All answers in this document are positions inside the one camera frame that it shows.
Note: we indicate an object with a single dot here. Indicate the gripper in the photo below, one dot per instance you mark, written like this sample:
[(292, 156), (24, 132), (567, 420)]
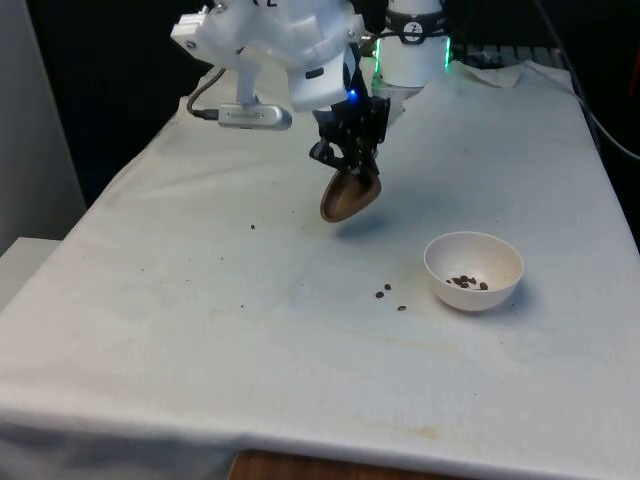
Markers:
[(356, 85)]

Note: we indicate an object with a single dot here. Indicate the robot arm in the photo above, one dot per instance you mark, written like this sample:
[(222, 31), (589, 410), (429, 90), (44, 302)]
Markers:
[(260, 30)]

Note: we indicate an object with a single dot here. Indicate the coffee beans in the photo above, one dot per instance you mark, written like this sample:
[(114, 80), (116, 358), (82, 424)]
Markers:
[(466, 282)]

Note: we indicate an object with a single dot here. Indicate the white bowl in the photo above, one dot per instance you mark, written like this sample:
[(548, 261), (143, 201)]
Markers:
[(470, 300)]

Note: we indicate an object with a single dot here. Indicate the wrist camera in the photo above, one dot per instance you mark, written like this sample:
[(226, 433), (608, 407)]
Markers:
[(252, 116)]

